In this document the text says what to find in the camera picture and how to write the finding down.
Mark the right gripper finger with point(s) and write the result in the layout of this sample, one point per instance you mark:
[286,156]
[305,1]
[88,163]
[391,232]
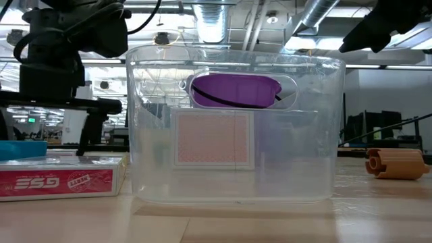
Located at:
[383,40]
[368,30]

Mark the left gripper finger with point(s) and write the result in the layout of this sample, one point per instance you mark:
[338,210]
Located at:
[92,128]
[5,128]

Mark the playing cards box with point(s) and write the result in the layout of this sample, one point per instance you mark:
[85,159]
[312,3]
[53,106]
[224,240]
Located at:
[57,182]

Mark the brown toy block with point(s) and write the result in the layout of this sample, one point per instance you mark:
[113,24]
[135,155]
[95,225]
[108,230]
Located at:
[398,165]

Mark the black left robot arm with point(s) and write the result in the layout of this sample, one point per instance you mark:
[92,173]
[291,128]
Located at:
[84,27]

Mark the white pillar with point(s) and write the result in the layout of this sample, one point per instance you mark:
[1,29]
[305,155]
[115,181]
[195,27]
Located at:
[69,130]

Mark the blue triangular toy block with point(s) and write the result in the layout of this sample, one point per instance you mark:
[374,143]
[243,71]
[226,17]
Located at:
[20,150]

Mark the green exit sign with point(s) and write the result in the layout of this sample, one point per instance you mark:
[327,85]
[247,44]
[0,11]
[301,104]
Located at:
[31,119]

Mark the long ceiling light panel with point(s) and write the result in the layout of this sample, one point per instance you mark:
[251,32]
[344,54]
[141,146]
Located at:
[337,43]

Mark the round black ceiling speaker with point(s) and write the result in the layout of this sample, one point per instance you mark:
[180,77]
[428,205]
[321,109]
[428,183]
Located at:
[104,85]

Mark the black monitors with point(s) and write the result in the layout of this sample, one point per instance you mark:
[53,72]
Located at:
[374,125]

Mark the round ceiling fixture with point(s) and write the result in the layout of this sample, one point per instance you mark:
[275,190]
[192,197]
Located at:
[272,19]

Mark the black stand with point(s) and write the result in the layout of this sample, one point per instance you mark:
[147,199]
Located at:
[418,131]

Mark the red-backed playing card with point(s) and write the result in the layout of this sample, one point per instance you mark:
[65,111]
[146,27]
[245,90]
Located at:
[212,138]

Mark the purple plastic bucket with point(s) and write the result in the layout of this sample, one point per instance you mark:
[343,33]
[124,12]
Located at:
[236,89]

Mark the clear plastic bin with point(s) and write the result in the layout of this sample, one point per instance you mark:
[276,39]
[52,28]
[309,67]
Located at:
[236,185]

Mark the slanted silver spiral duct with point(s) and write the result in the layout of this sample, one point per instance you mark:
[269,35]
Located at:
[317,11]

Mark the black ceiling camera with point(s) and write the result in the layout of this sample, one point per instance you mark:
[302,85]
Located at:
[162,38]

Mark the wide silver spiral duct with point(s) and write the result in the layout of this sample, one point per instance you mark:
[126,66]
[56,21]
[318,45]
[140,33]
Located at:
[211,23]

